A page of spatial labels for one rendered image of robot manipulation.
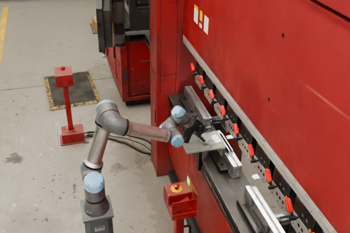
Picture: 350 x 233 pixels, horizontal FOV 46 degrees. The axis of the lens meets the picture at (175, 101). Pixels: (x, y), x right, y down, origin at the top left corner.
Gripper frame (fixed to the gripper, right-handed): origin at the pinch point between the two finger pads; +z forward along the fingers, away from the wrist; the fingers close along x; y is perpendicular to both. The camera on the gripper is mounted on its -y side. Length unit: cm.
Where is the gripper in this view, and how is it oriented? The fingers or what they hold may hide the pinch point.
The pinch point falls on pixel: (204, 140)
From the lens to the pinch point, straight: 269.0
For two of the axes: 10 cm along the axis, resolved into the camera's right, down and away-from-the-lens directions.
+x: -4.1, -4.8, 7.8
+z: 5.7, 5.3, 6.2
